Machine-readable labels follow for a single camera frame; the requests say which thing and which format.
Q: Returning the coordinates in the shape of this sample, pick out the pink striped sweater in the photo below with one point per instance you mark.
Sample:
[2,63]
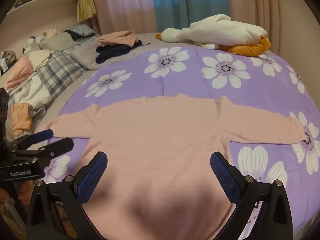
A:
[160,135]

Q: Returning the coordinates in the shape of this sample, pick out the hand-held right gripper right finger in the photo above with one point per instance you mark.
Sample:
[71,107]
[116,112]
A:
[225,177]

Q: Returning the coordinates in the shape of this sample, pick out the blue striped pillow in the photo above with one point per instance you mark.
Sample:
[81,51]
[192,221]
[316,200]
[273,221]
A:
[82,30]

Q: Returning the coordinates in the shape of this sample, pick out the folded pink and navy clothes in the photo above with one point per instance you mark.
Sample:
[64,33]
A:
[110,53]

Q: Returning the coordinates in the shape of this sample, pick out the white goose plush toy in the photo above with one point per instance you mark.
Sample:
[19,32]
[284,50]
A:
[220,33]

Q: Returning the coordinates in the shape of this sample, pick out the colourful patterned cloth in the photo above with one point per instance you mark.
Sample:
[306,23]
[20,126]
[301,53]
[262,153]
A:
[6,62]

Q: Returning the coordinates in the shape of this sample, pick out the cream garment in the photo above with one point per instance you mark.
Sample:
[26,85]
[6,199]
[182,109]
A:
[37,57]

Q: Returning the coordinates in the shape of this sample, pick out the small orange garment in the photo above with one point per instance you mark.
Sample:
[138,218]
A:
[21,118]

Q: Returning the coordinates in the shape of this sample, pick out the pink curtain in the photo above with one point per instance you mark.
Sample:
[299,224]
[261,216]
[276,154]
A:
[120,5]
[252,2]

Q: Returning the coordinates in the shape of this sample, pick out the blue curtain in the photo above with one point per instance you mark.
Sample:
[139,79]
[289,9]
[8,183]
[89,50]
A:
[187,2]

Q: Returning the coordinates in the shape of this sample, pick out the purple floral blanket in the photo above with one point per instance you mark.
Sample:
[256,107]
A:
[190,80]

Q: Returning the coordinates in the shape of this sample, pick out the person's left hand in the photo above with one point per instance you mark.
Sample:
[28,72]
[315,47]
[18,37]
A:
[26,191]

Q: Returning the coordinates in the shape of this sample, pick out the folded pink garment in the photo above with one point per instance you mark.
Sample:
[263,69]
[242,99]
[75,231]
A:
[115,38]

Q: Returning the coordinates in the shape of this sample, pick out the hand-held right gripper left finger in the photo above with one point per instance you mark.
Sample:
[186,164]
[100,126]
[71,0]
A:
[91,177]

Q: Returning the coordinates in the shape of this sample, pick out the yellow pleated cloth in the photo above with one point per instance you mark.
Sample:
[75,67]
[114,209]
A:
[86,7]

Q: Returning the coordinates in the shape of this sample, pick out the grey pillow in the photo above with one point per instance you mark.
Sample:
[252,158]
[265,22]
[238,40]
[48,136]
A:
[57,40]

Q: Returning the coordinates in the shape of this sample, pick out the small plush toys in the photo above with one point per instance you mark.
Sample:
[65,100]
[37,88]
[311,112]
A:
[32,42]

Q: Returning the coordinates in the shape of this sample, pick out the crumpled pink garment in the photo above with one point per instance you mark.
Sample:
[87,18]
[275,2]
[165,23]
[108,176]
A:
[21,71]

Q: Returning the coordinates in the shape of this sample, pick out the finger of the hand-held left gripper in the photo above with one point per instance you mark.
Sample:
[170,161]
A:
[57,147]
[42,134]

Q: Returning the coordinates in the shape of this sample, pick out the grey plaid quilt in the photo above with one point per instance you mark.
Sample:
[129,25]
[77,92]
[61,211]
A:
[57,67]

